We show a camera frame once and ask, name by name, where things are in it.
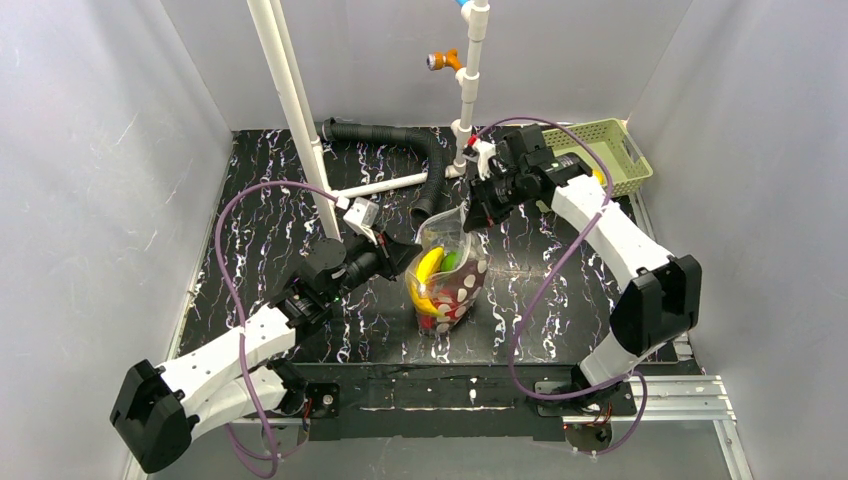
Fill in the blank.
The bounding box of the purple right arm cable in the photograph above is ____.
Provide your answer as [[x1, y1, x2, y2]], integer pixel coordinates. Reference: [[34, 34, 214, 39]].
[[466, 117, 649, 457]]

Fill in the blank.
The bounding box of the clear zip top bag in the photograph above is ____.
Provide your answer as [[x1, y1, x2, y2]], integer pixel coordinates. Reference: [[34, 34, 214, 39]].
[[404, 204, 488, 336]]

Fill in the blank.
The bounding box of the pale green perforated basket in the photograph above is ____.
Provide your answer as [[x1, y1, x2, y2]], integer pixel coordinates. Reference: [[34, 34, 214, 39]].
[[543, 118, 653, 198]]

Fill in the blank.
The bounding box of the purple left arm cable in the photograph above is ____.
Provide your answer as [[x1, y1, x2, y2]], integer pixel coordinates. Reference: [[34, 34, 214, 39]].
[[213, 180, 349, 480]]

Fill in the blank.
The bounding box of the white PVC pipe frame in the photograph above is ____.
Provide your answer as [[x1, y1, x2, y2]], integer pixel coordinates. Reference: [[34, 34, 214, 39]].
[[246, 0, 492, 241]]

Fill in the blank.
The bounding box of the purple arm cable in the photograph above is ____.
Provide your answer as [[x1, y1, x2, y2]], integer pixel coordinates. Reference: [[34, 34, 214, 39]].
[[466, 117, 649, 457], [213, 180, 349, 480]]

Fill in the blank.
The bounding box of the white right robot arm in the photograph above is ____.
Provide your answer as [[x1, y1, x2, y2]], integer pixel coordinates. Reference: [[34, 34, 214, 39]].
[[461, 122, 702, 400]]

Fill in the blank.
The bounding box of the red fake fruit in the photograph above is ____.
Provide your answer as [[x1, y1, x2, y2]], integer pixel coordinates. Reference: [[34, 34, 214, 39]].
[[414, 257, 488, 334]]

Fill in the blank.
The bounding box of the orange spigot valve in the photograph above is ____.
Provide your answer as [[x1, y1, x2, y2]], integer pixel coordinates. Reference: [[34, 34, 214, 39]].
[[426, 49, 463, 72]]

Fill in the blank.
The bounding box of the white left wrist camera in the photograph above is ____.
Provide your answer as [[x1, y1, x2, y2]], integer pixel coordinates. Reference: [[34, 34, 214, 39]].
[[335, 196, 380, 244]]

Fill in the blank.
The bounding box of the light green fake fruit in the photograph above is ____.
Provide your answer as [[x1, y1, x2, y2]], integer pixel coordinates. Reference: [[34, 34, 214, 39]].
[[439, 251, 465, 273]]

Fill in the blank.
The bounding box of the black corrugated hose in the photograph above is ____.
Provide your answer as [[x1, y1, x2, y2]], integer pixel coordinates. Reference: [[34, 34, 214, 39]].
[[320, 117, 448, 220]]

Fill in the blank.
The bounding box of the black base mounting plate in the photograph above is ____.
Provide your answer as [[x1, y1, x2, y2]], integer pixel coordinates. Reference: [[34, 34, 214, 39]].
[[271, 360, 638, 441]]

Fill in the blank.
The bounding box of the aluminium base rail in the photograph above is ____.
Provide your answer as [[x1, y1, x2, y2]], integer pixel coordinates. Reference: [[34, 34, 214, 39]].
[[271, 368, 752, 479]]

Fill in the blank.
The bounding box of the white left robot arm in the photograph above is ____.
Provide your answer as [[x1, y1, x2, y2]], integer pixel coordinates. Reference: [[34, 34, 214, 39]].
[[109, 232, 422, 473]]

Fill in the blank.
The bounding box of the yellow fake banana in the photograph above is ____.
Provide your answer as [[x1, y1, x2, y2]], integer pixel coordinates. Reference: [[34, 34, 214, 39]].
[[408, 246, 445, 316]]

